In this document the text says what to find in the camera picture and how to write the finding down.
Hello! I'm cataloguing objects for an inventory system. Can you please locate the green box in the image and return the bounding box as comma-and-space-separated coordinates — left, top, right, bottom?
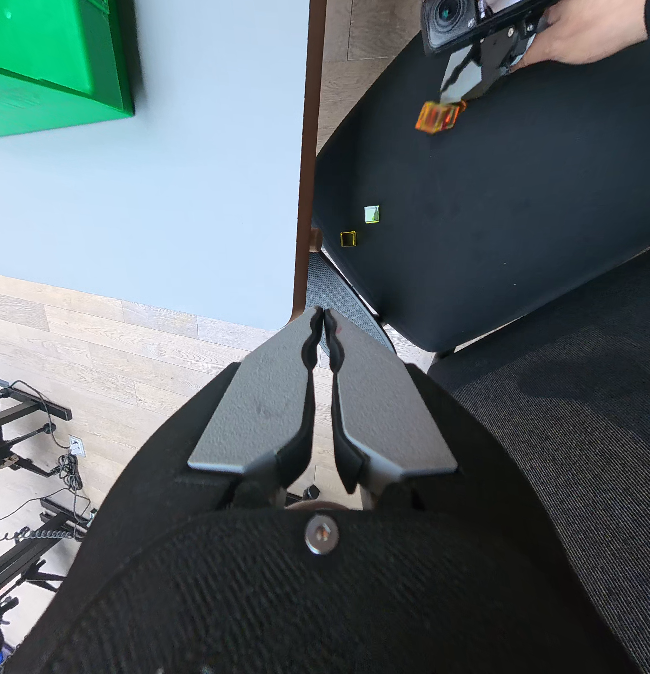
0, 0, 136, 140

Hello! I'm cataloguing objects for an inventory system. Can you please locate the black stand with cables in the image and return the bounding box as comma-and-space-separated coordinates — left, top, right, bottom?
0, 379, 94, 546

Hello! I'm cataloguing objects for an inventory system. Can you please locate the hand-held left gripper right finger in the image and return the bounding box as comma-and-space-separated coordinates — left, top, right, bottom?
324, 309, 458, 495

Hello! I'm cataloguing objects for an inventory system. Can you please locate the orange transparent cube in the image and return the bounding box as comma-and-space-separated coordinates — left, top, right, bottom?
414, 99, 469, 137

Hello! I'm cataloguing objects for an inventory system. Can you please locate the grey desk with brown edge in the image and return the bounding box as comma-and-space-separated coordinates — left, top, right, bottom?
0, 0, 328, 332

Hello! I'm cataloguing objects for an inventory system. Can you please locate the person's right hand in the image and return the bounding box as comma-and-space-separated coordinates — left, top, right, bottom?
509, 0, 649, 72

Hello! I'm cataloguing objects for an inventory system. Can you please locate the black metal bar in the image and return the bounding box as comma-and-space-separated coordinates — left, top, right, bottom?
0, 386, 73, 422

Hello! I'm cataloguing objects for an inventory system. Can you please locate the textured black chair armrest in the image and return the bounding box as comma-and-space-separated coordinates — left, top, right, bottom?
305, 252, 397, 353

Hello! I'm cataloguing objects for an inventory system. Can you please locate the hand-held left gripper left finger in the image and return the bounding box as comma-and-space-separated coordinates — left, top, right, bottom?
188, 306, 325, 489

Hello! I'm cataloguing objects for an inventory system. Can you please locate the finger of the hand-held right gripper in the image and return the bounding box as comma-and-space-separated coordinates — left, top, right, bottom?
442, 46, 476, 90
440, 55, 485, 103

